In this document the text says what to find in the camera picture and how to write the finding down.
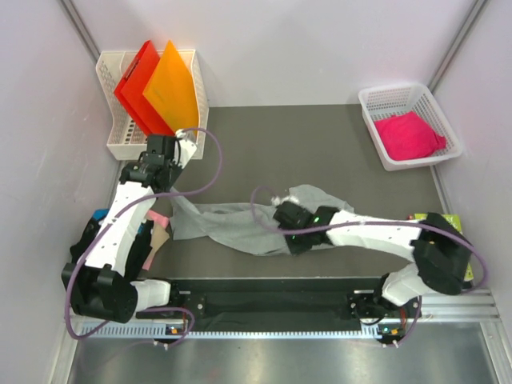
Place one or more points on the pink t shirt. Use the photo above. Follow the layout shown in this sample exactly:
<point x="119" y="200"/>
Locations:
<point x="157" y="219"/>

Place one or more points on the white mesh basket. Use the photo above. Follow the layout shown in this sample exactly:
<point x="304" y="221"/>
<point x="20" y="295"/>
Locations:
<point x="381" y="102"/>

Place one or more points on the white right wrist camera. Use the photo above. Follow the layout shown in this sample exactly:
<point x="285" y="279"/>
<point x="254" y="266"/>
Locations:
<point x="277" y="200"/>

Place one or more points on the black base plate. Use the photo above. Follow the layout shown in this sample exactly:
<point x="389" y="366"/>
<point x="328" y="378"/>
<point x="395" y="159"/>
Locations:
<point x="347" y="297"/>

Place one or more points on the black printed t shirt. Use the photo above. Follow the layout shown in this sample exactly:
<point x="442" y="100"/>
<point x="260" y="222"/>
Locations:
<point x="139" y="250"/>

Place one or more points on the grey t shirt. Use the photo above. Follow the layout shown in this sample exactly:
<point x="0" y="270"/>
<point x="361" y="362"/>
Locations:
<point x="232" y="224"/>

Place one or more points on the white file organizer basket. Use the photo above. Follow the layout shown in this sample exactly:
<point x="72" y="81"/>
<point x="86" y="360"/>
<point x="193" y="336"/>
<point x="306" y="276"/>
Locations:
<point x="126" y="140"/>

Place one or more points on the magenta t shirt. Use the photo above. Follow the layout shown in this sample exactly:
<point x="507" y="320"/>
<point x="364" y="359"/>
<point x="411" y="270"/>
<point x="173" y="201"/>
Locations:
<point x="408" y="137"/>

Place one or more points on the tan t shirt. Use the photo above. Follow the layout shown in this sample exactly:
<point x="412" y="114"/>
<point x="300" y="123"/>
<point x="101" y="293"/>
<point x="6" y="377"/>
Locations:
<point x="160" y="236"/>

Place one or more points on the orange plastic folder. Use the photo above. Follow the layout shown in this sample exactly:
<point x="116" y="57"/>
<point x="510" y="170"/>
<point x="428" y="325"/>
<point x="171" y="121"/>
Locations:
<point x="171" y="91"/>

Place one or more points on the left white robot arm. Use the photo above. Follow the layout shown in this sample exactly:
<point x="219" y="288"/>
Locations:
<point x="103" y="282"/>

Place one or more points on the green children's book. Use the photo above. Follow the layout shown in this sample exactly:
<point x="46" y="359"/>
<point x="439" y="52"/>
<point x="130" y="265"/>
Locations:
<point x="456" y="224"/>

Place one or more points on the red plastic folder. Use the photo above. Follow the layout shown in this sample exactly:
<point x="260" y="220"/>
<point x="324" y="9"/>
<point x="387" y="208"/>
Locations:
<point x="129" y="92"/>

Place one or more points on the aluminium frame rail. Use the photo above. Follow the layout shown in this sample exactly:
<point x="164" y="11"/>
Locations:
<point x="174" y="326"/>

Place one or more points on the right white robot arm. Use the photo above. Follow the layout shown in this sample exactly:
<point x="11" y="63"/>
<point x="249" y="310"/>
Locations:
<point x="391" y="237"/>

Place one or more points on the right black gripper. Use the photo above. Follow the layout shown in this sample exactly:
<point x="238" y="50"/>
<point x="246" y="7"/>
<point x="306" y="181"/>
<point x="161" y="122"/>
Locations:
<point x="296" y="248"/>

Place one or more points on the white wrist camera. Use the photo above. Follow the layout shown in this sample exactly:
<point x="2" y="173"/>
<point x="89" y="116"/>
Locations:
<point x="277" y="200"/>
<point x="185" y="147"/>

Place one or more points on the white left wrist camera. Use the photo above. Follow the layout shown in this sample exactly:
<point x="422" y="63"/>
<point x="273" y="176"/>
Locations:
<point x="185" y="147"/>

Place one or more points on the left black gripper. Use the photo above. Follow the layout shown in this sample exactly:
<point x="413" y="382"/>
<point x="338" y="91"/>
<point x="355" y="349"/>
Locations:
<point x="178" y="170"/>

